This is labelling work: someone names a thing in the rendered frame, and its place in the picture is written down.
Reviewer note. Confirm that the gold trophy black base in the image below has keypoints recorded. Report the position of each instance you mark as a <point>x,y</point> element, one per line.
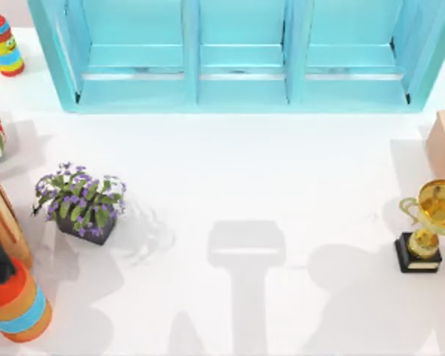
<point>430,219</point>

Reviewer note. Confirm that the striped yellow bottle red cap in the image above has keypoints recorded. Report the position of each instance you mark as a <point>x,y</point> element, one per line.
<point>6,52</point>

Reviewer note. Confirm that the light blue rack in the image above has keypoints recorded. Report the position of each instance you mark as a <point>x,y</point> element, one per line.
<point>241,89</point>

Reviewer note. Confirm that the purple flower plant pot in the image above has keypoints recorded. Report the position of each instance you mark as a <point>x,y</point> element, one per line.
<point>82,207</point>

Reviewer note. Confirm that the wooden board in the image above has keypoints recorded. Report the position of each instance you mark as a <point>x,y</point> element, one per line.
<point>11,226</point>

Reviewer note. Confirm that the orange and blue striped bottle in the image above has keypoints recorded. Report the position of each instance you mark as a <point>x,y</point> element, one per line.
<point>18,300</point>

